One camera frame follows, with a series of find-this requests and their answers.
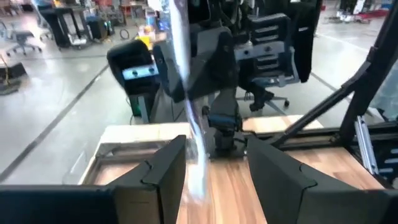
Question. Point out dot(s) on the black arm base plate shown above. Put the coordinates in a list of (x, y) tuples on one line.
[(230, 154)]

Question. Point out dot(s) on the silver aluminium extrusion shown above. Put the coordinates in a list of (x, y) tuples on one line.
[(365, 146)]

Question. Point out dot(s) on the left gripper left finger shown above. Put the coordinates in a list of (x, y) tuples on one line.
[(77, 205)]

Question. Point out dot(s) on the purple toothbrush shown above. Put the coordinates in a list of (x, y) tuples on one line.
[(182, 46)]

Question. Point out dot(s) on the black office chair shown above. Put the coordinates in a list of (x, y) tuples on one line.
[(261, 96)]

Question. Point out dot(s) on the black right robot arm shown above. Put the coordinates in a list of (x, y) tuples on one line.
[(224, 105)]

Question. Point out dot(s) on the yellow container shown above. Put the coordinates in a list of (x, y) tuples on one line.
[(144, 39)]

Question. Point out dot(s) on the computer with blue lights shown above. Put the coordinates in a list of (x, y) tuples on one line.
[(99, 28)]

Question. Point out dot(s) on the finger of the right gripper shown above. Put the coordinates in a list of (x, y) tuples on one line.
[(214, 62), (171, 71)]

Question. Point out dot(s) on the clear plastic bin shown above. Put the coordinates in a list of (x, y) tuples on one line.
[(74, 168)]

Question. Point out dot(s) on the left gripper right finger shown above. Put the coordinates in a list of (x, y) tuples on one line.
[(311, 202)]

